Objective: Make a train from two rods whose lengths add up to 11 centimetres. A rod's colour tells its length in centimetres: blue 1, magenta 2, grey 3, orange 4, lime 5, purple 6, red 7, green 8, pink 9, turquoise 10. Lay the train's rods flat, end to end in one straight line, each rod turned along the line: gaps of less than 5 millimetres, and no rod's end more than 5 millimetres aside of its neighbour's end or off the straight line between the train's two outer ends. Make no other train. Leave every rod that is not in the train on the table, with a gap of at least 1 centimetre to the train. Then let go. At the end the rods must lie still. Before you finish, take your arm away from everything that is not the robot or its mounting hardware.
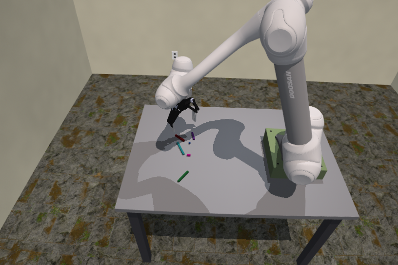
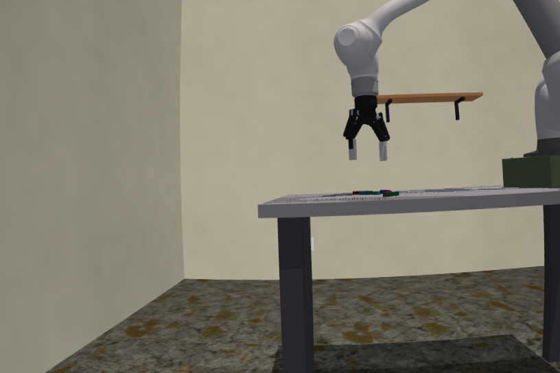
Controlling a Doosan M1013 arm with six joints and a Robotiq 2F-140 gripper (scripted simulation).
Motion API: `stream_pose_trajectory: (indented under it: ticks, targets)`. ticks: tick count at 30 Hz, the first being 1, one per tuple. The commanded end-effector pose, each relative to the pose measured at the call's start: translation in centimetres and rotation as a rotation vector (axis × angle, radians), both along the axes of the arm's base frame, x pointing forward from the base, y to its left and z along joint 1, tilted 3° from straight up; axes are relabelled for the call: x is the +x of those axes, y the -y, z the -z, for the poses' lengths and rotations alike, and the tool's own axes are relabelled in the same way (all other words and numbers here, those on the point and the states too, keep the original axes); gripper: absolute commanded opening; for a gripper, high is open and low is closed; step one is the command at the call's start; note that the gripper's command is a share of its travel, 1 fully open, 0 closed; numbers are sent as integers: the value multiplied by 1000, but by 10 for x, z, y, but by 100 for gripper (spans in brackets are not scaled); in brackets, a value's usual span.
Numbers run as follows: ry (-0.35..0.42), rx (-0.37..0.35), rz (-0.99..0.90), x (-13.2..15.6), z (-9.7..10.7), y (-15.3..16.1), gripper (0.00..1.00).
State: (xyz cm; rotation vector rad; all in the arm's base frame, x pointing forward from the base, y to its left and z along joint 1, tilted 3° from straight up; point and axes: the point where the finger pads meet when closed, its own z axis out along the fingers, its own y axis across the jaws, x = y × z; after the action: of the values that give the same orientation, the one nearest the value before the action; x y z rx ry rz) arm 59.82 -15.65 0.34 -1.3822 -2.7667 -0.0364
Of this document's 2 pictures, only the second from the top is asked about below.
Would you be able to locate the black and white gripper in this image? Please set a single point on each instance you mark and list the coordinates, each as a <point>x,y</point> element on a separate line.
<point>365,106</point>

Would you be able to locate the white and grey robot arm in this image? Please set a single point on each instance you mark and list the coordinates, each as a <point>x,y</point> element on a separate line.
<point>357,45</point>

